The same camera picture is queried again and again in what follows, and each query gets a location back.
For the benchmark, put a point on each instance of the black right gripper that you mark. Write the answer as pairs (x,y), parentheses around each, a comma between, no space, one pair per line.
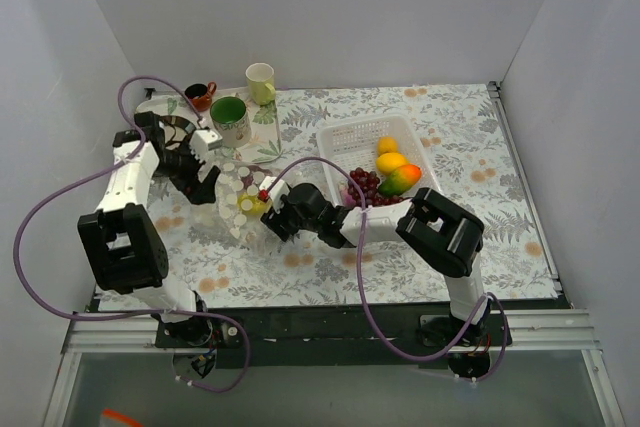
(279,217)

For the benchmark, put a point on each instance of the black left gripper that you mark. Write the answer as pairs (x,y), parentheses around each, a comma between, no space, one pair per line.
(194,179)

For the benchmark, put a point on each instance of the polka dot zip top bag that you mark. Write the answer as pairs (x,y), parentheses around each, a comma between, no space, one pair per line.
(236,213)

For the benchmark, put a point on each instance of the red fake grape bunch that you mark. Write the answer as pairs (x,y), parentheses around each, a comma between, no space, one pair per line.
(368,182)

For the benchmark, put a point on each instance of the orange fake fruit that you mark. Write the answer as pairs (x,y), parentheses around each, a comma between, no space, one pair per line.
(390,161)

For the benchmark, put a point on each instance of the orange green fake mango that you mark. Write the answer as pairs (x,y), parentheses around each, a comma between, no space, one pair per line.
(400,180)

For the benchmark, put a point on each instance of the yellow fake lemon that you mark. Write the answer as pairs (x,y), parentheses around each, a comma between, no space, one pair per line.
(386,145)

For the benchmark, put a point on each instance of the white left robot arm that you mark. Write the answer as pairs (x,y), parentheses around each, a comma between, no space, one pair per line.
(124,249)

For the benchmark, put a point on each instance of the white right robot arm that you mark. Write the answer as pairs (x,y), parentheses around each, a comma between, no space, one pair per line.
(443,234)

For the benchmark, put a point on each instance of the floral tablecloth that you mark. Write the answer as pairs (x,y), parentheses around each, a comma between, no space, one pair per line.
(461,133)

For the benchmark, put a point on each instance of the black rimmed ceramic plate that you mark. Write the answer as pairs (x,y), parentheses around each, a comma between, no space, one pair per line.
(175,131)

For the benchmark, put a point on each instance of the green inside floral mug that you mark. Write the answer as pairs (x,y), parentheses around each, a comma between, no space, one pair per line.
(230,119)

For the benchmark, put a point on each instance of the floral serving tray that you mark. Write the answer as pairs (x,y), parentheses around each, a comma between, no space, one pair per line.
(262,146)

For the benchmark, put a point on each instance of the brown small teacup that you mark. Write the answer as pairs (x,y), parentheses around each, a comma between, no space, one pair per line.
(201,95)

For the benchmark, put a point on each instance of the white perforated plastic basket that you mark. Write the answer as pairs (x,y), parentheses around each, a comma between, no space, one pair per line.
(352,143)

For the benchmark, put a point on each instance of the pale yellow mug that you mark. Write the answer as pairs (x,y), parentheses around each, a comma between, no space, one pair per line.
(261,84)

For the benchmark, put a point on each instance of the orange tipped object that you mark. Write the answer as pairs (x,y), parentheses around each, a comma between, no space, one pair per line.
(109,418)

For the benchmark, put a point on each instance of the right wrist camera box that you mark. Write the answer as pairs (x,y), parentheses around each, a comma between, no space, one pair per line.
(272,190)

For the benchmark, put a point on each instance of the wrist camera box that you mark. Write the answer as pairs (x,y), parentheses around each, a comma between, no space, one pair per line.
(202,142)
(272,190)

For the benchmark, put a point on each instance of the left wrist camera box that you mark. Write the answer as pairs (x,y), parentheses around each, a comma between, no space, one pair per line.
(202,142)

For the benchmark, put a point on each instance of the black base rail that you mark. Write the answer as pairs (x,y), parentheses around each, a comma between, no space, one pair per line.
(389,334)

